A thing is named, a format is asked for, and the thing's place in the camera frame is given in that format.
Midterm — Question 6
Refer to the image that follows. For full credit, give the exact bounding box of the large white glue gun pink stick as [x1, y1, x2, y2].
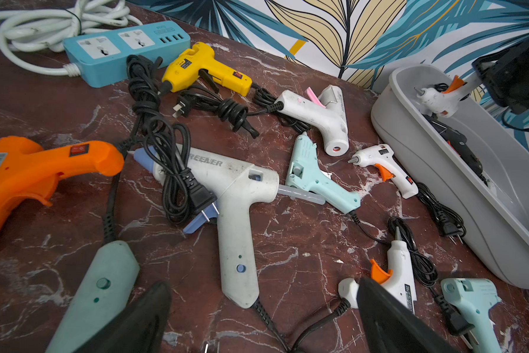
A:
[276, 85, 349, 157]

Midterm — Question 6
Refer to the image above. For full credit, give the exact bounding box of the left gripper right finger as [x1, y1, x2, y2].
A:
[357, 277, 457, 353]

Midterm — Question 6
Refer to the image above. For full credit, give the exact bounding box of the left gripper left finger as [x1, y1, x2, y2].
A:
[76, 281, 172, 352]

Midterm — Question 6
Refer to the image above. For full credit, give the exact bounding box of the white power strip cable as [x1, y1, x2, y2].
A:
[0, 0, 144, 76]

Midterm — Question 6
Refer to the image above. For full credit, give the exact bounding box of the large white glue gun blue trigger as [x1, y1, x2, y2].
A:
[131, 143, 327, 310]

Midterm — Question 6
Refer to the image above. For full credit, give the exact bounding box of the teal power strip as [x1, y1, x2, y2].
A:
[63, 21, 191, 88]

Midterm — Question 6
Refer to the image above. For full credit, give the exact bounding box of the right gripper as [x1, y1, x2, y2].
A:
[472, 38, 529, 114]

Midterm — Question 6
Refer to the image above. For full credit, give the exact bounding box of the mint glue gun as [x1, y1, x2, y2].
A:
[46, 241, 140, 352]
[286, 132, 361, 214]
[441, 278, 501, 353]

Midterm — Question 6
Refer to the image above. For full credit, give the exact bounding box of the yellow glue gun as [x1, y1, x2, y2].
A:
[161, 42, 253, 96]

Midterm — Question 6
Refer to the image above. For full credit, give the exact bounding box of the small white glue gun orange trigger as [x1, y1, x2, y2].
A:
[348, 144, 419, 199]

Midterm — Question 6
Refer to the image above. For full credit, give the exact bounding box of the grey plastic storage box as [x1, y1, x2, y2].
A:
[371, 65, 529, 289]

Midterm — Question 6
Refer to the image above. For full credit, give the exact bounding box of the black glue gun orange trigger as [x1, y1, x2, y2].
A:
[423, 113, 488, 185]

